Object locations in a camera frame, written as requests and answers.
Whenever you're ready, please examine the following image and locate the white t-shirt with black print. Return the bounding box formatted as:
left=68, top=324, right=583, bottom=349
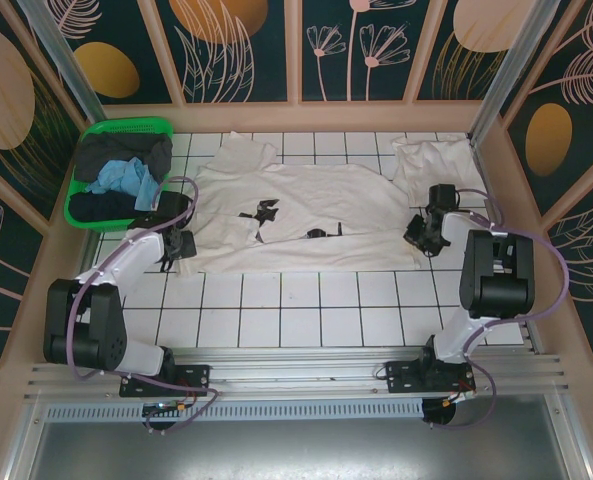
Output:
left=175, top=130, right=425, bottom=276

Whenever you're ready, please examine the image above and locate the plain white t-shirt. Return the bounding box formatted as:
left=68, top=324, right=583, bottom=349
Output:
left=390, top=134, right=490, bottom=206

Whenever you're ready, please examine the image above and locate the navy blue t-shirt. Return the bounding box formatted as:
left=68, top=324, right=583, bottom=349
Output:
left=68, top=192, right=152, bottom=224

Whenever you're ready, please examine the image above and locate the light blue t-shirt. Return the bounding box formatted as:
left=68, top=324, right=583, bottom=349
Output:
left=84, top=157, right=162, bottom=212

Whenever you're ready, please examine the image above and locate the dark grey t-shirt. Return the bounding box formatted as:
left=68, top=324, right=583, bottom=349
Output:
left=73, top=132, right=174, bottom=184

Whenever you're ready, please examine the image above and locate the green plastic basket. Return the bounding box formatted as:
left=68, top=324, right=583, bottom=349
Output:
left=63, top=115, right=176, bottom=232

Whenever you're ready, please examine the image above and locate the small controller circuit board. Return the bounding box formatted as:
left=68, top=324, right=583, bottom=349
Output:
left=144, top=399, right=191, bottom=416

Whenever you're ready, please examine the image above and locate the grey metal sheet panel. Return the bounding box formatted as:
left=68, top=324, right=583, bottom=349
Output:
left=5, top=394, right=592, bottom=480

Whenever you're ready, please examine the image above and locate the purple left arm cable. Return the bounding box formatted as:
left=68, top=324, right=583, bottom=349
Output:
left=67, top=175, right=222, bottom=435

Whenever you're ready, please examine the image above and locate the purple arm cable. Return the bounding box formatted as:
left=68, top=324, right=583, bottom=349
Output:
left=67, top=175, right=222, bottom=435
left=425, top=187, right=572, bottom=432

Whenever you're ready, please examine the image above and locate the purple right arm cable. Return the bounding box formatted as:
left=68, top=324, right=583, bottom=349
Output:
left=425, top=187, right=572, bottom=432

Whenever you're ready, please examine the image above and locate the long aluminium base rail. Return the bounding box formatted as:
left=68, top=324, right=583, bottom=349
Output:
left=25, top=347, right=572, bottom=401

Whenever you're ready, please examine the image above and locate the yellow power connector with wires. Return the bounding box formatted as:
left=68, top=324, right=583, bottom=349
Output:
left=438, top=393, right=477, bottom=409

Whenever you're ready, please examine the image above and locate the grey slotted cable duct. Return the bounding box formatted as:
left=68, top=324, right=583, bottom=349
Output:
left=43, top=403, right=425, bottom=421

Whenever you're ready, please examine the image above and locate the aluminium frame post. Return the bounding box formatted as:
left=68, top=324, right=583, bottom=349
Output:
left=468, top=0, right=547, bottom=146
left=15, top=0, right=105, bottom=126

